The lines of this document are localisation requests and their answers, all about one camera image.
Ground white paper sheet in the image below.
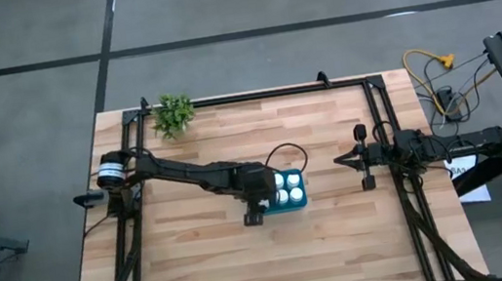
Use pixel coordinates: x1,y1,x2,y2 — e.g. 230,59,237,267
443,151,493,208

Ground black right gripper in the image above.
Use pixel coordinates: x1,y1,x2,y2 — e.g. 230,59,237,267
329,119,401,196

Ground yellow extension cable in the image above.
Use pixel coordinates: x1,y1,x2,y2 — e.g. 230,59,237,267
402,37,502,122

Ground black aluminium table frame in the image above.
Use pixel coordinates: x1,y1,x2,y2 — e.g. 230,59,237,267
43,51,491,281

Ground black power strip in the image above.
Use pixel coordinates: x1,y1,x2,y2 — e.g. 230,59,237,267
436,85,465,125

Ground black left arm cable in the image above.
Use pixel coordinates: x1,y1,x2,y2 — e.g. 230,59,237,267
261,140,312,180

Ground green plant in white pot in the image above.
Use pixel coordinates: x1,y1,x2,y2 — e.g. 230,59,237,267
147,89,200,143

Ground teal plastic basket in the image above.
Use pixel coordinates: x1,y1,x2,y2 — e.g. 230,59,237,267
254,167,310,216

